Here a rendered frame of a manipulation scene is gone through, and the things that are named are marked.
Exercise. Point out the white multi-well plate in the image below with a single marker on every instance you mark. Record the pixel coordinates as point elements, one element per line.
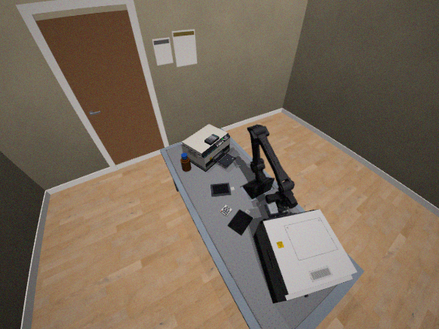
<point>272,208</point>

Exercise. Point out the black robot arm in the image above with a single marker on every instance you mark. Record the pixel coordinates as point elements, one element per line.
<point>285,187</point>

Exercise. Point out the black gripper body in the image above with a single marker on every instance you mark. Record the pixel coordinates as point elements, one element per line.
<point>281,207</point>

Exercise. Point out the brown bottle with blue cap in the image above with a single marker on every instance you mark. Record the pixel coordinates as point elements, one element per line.
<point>186,165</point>

